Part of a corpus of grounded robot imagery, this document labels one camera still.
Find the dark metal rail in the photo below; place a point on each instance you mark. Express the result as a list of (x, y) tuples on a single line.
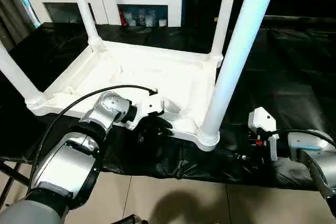
[(299, 19)]

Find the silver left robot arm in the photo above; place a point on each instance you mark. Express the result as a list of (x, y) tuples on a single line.
[(110, 106)]

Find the black metal stand leg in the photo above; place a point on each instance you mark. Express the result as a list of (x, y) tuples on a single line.
[(15, 175)]

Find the black cloth mat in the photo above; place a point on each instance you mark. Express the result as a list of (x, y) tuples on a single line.
[(288, 77)]

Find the grey curtain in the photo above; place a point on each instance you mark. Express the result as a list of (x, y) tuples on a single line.
[(13, 16)]

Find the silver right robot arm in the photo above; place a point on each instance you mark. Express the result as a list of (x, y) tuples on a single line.
[(323, 166)]

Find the dark round robot part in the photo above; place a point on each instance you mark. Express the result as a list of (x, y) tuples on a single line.
[(131, 220)]

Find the white plastic table top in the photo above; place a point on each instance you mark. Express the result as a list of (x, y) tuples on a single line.
[(157, 77)]

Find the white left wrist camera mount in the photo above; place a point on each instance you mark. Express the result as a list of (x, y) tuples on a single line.
[(149, 106)]

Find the red bottle in cabinet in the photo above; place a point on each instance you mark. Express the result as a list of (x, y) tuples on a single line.
[(122, 18)]

